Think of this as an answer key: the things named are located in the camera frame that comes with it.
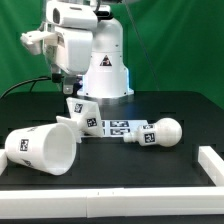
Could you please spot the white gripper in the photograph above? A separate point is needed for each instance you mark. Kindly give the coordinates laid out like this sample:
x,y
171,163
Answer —
x,y
73,25

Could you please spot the white lamp base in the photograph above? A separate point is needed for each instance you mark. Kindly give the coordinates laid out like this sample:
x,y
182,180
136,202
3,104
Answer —
x,y
84,117

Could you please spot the white conical lamp shade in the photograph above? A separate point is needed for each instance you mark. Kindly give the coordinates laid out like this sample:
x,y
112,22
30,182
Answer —
x,y
49,148

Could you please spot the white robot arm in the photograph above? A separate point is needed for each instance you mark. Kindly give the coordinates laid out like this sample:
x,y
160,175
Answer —
x,y
107,78

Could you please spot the marker sheet on table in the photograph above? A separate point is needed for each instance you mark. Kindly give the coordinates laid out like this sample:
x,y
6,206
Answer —
x,y
116,128

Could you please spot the white front rail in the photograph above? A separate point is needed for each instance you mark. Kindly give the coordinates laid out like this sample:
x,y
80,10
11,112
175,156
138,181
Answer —
x,y
114,202

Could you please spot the white right rail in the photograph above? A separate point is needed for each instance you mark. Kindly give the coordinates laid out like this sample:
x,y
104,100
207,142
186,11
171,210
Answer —
x,y
212,164

